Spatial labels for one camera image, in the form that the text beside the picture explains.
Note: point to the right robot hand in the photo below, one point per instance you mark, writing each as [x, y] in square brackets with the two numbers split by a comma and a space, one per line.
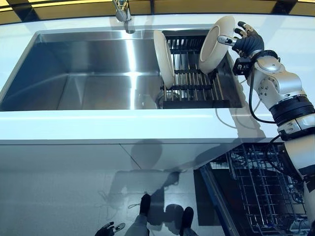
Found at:
[251, 43]

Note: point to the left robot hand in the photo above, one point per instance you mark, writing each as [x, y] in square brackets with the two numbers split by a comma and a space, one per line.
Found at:
[105, 231]

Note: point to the white ceramic plate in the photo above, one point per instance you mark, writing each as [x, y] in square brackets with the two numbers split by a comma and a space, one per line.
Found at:
[165, 61]
[214, 49]

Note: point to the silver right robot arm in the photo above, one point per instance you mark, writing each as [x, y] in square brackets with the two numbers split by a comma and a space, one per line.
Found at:
[283, 83]

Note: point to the open dishwasher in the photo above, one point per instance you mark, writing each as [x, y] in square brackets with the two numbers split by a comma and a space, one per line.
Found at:
[216, 196]

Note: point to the robot left leg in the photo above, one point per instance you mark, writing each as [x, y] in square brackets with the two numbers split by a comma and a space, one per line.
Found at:
[137, 226]

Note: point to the black robot left foot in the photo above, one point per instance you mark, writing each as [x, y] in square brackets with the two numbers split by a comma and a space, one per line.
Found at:
[145, 205]

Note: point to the black dish drying rack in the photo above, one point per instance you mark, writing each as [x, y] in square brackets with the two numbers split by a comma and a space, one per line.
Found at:
[194, 91]

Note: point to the white cabinet door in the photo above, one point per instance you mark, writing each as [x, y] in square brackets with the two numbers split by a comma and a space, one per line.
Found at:
[61, 157]
[177, 155]

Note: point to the chrome kitchen faucet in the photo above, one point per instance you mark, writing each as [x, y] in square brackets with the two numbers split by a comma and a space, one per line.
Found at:
[123, 12]

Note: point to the stainless steel sink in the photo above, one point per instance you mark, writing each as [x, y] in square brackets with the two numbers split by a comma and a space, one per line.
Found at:
[86, 73]

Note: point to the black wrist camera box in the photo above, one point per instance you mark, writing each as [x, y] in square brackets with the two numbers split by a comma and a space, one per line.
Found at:
[241, 66]

